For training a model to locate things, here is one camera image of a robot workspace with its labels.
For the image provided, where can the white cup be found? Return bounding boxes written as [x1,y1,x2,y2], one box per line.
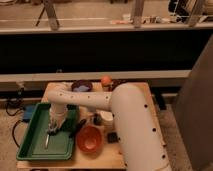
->
[100,111,114,126]

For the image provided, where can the dark purple bowl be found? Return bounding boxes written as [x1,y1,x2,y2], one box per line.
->
[71,80,93,92]

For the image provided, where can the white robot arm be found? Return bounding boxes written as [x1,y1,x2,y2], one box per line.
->
[46,83,172,171]

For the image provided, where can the small dark can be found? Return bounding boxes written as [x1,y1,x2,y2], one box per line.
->
[93,113,102,125]

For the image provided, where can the green plastic tray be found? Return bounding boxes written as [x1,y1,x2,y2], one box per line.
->
[16,103,79,161]

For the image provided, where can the black handled utensil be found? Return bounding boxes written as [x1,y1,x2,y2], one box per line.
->
[69,119,87,138]

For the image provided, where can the orange fruit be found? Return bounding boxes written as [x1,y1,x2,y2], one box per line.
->
[101,75,112,86]

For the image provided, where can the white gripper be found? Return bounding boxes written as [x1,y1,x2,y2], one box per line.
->
[48,104,67,132]

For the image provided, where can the black cable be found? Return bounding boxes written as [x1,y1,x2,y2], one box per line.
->
[4,96,26,148]

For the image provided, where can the orange bowl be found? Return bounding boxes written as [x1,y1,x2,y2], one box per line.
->
[76,125,103,154]

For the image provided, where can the black rectangular block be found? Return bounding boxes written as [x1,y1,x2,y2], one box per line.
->
[107,132,118,143]

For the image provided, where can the blue cloth in bowl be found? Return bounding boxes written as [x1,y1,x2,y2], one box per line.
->
[73,85,90,92]

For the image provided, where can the blue power box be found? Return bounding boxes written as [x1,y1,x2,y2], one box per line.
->
[22,105,35,123]

